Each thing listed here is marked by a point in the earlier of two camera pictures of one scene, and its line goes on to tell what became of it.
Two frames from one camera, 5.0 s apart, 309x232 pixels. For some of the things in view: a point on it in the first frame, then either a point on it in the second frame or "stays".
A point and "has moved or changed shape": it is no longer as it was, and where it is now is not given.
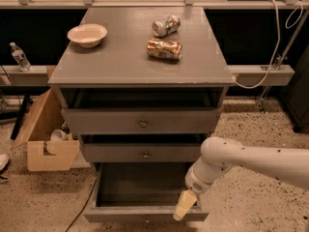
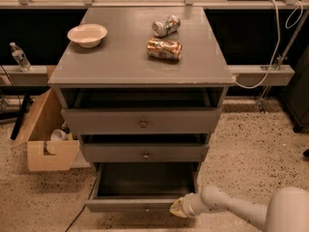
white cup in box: [58, 134] stays
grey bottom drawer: [140, 192] has moved or changed shape
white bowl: [88, 35] stays
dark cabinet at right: [296, 96] stays
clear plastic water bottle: [20, 57] stays
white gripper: [195, 183] to [189, 205]
